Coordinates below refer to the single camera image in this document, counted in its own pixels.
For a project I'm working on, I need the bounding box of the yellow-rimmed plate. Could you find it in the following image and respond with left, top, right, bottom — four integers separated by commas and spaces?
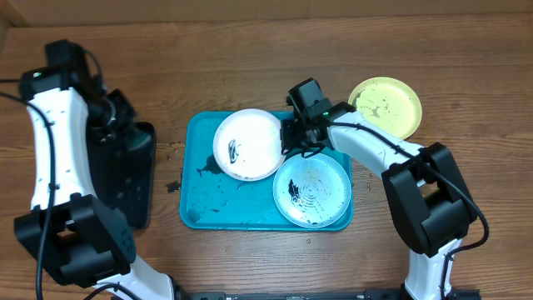
348, 77, 422, 139

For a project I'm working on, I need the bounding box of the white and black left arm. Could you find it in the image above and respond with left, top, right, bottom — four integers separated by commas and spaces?
14, 40, 182, 299

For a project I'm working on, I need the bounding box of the light blue-rimmed plate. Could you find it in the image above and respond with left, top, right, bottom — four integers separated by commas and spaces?
272, 153, 353, 230

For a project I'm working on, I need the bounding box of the white plate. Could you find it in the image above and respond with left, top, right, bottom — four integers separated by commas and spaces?
212, 108, 286, 182

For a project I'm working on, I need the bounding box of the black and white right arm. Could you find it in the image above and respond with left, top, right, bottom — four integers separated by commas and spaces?
280, 102, 490, 299

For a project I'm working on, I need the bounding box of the black water tray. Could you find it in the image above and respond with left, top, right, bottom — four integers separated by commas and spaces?
87, 122, 157, 230

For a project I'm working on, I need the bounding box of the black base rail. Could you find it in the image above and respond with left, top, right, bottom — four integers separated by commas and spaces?
112, 287, 482, 300

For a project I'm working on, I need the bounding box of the teal plastic serving tray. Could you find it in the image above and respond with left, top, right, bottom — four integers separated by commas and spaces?
179, 112, 306, 232

